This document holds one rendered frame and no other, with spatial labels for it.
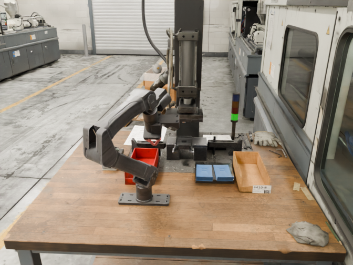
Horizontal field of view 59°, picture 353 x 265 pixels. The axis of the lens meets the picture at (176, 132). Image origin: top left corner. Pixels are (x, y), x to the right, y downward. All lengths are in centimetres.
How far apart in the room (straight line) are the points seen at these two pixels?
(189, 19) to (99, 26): 981
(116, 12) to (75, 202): 995
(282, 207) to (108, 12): 1024
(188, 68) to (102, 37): 986
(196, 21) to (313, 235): 98
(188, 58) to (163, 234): 75
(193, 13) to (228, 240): 96
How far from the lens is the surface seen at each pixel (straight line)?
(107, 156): 100
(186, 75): 144
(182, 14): 149
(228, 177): 136
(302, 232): 118
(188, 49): 142
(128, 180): 138
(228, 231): 115
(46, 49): 966
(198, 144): 154
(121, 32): 1103
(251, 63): 454
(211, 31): 1066
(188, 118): 148
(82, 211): 127
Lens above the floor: 162
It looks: 22 degrees down
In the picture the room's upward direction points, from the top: straight up
